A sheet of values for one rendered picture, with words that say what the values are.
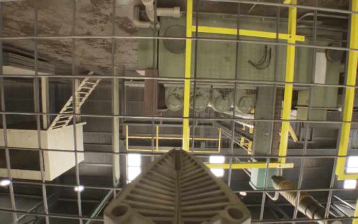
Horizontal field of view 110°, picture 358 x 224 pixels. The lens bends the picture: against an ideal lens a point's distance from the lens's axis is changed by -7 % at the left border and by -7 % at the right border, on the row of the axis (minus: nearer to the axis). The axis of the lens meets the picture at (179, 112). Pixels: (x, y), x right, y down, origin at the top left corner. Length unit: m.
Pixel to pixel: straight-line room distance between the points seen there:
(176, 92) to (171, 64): 0.37
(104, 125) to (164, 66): 11.03
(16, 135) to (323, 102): 10.44
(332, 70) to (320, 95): 0.41
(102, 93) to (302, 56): 11.94
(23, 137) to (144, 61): 8.07
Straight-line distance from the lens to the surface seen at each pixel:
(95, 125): 12.98
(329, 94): 2.87
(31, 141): 9.09
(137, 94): 11.40
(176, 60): 1.93
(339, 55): 2.97
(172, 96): 1.89
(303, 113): 2.73
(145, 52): 2.01
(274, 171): 2.33
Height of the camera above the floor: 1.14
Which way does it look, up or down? 5 degrees up
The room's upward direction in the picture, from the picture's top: 178 degrees counter-clockwise
